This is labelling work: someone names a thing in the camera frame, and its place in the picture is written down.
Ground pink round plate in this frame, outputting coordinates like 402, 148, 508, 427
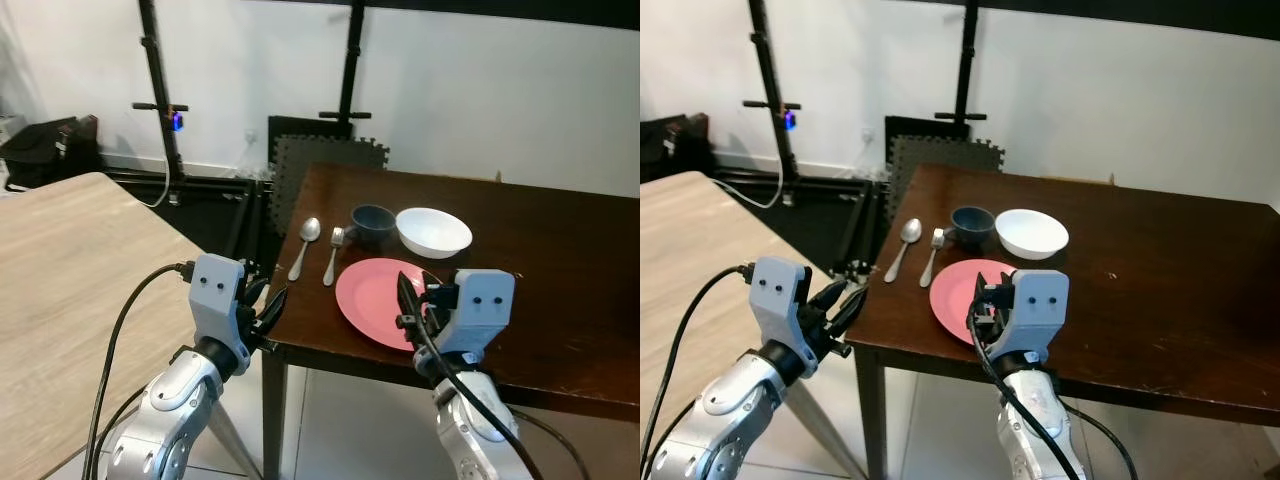
335, 258, 442, 352
929, 259, 1021, 347

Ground white bowl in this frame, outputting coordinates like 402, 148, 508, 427
396, 207, 474, 261
995, 208, 1070, 262

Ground dark blue cup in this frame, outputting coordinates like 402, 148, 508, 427
350, 204, 399, 245
950, 206, 997, 247

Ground silver metal fork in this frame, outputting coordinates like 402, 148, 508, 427
322, 227, 345, 289
920, 228, 946, 290

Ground silver metal spoon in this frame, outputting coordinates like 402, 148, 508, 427
288, 217, 322, 283
884, 218, 923, 285

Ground dark brown wooden table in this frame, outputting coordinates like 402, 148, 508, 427
845, 163, 1280, 480
262, 163, 641, 480

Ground dark grey foam puzzle mat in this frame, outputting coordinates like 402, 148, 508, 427
268, 134, 392, 239
884, 135, 1007, 226

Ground light wood grain table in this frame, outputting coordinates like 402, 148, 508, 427
0, 172, 263, 480

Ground black bag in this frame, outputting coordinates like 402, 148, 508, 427
640, 113, 713, 183
0, 114, 101, 191

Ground black stand pole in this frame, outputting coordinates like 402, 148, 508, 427
318, 0, 374, 139
742, 0, 803, 207
132, 0, 189, 207
934, 0, 992, 126

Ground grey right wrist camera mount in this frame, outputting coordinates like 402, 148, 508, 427
430, 268, 517, 357
1003, 268, 1070, 354

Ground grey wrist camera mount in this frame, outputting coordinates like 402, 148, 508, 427
430, 268, 517, 357
188, 254, 252, 351
1003, 268, 1070, 354
748, 256, 814, 353

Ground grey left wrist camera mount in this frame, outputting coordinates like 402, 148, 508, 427
188, 254, 252, 351
748, 256, 814, 353

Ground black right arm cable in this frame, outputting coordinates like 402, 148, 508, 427
966, 305, 1141, 480
398, 312, 593, 480

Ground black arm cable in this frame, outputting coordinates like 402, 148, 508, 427
84, 262, 197, 480
640, 263, 754, 480
966, 305, 1141, 480
398, 312, 593, 480

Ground black floor frame rails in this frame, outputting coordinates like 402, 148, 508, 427
708, 163, 893, 273
100, 163, 279, 263

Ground white cable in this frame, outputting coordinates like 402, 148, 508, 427
715, 150, 786, 210
128, 150, 173, 210

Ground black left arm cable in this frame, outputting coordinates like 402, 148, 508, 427
84, 262, 197, 480
640, 263, 754, 480

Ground black overhead frame bar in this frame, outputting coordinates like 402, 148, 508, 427
270, 0, 641, 32
895, 0, 1280, 42

